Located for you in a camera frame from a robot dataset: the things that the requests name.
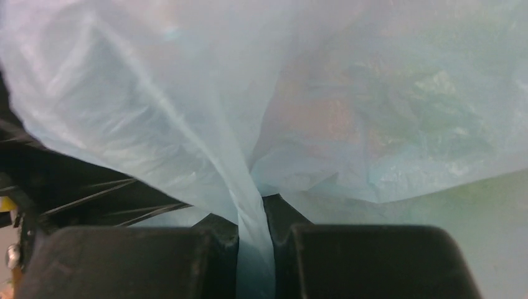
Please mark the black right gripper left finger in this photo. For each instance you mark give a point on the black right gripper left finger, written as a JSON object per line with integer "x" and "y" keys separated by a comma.
{"x": 130, "y": 262}

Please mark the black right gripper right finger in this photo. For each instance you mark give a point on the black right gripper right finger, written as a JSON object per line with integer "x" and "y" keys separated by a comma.
{"x": 363, "y": 261}

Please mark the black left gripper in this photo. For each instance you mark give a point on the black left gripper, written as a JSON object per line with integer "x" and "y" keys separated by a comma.
{"x": 51, "y": 190}

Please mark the light blue plastic bag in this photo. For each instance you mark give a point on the light blue plastic bag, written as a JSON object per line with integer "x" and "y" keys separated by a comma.
{"x": 404, "y": 112}

